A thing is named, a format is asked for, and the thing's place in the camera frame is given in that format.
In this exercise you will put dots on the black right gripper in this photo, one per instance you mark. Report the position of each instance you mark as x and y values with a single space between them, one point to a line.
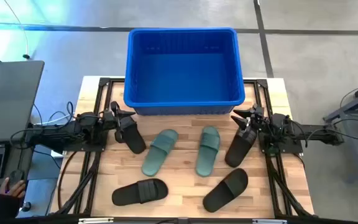
256 119

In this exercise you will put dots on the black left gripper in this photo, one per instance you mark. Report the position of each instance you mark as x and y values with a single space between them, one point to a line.
110 119

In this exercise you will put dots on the black slide sandal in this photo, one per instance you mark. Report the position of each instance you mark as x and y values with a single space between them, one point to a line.
225 191
141 191
135 140
238 152

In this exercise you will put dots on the green slide sandal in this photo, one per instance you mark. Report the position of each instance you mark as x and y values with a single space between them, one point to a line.
160 149
208 152

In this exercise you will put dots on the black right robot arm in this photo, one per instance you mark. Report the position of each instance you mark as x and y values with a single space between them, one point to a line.
315 132

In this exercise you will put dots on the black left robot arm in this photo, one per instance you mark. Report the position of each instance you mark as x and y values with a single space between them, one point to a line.
57 137

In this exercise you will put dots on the blue plastic bin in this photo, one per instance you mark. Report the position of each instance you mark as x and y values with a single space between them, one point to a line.
182 77

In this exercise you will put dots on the dark grey desk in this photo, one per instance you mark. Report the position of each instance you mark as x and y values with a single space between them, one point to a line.
23 155

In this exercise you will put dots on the blue-grey metal cart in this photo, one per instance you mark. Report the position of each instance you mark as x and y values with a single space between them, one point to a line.
348 149

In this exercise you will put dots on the black computer mouse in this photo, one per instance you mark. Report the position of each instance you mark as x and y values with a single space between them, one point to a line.
16 175

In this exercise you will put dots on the person's hand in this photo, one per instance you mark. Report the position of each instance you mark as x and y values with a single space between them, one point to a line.
15 189

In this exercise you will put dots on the black round knob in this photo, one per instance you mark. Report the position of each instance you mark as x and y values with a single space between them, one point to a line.
26 206

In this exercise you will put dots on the black aluminium table frame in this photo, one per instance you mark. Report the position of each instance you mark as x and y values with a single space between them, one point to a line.
103 81

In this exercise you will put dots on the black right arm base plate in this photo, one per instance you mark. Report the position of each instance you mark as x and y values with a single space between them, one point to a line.
291 149

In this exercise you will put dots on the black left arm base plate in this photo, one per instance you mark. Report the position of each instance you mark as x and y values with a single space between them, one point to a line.
73 148

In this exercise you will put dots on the silver metal bracket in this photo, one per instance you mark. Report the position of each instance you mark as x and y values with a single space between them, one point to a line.
95 220
269 221

